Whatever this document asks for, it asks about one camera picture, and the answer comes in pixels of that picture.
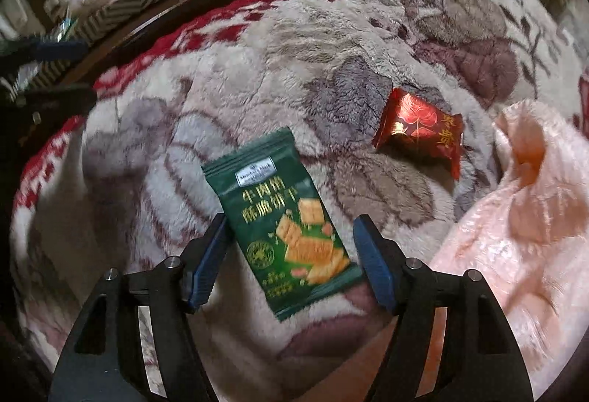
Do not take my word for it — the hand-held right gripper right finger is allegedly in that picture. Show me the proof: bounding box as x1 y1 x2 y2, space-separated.
353 214 535 402

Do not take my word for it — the striped cardboard box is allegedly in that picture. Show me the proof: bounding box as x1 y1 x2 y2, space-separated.
9 0 173 99

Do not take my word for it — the pink quilted blanket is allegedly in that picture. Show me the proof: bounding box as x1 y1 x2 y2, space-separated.
428 98 589 402

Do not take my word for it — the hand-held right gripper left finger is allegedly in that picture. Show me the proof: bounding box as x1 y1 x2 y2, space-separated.
48 213 231 402

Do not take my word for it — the red snack packet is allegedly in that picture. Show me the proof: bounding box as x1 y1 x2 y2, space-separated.
373 88 463 181

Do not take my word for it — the green biscuit packet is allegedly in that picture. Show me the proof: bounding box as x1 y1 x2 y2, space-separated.
201 127 364 322

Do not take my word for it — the floral fleece blanket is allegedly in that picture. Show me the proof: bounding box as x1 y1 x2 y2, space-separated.
9 0 589 402

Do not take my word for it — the dark wooden chair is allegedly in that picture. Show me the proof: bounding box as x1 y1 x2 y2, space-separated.
60 0 251 85

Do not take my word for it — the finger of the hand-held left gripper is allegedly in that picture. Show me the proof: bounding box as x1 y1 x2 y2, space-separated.
14 84 98 140
0 38 89 64

